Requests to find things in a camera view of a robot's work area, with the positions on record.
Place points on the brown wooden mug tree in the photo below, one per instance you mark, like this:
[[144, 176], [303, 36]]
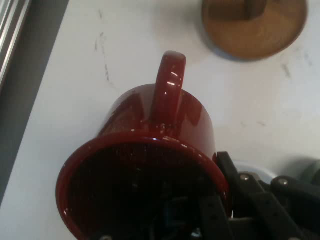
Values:
[[250, 32]]

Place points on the aluminium rail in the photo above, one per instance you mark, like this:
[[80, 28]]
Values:
[[10, 37]]

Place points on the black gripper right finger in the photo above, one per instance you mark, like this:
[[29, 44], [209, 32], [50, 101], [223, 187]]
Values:
[[265, 207]]

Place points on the red speckled mug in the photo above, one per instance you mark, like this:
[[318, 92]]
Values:
[[150, 162]]

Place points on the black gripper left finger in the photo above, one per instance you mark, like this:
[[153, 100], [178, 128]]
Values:
[[215, 217]]

